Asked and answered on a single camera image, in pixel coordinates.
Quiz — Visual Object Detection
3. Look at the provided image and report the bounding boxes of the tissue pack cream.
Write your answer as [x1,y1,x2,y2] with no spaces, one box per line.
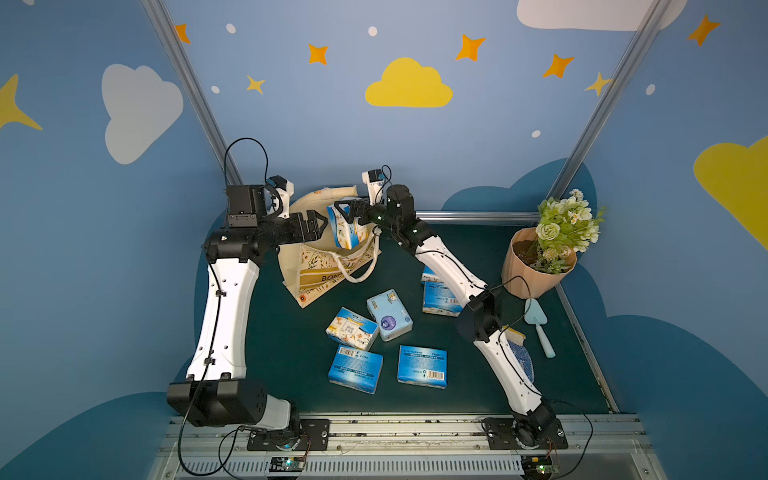
[421,266,441,283]
[325,307,379,351]
[327,203,370,250]

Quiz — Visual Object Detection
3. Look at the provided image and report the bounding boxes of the beige canvas tote bag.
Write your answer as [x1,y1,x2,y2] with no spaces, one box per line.
[278,222,381,308]

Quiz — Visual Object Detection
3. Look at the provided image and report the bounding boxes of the tissue pack cream top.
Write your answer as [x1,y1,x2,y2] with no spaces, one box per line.
[421,266,441,283]

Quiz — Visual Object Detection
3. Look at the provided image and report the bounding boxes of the blue tissue pack barcode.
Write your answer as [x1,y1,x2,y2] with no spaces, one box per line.
[422,281,463,317]

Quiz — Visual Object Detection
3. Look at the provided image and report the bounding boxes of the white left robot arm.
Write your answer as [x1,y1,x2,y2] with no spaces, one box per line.
[167,176,328,449]

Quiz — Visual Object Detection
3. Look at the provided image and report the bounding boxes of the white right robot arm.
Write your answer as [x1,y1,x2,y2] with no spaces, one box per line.
[333,184,568,449]

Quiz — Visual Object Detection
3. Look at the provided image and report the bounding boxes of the light blue tissue pack purple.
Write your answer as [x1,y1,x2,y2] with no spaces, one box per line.
[366,289,413,342]

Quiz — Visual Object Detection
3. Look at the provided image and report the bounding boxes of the potted green white flowers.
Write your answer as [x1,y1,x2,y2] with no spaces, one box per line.
[502,189,605,299]

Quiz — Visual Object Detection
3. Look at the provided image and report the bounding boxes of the mint green garden trowel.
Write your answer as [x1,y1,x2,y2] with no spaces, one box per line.
[524,298,556,359]

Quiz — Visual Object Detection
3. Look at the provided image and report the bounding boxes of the blue dotted work glove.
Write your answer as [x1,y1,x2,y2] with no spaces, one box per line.
[504,325,535,383]

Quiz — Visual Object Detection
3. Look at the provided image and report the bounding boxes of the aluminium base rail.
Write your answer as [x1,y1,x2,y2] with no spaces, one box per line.
[148,413,666,479]

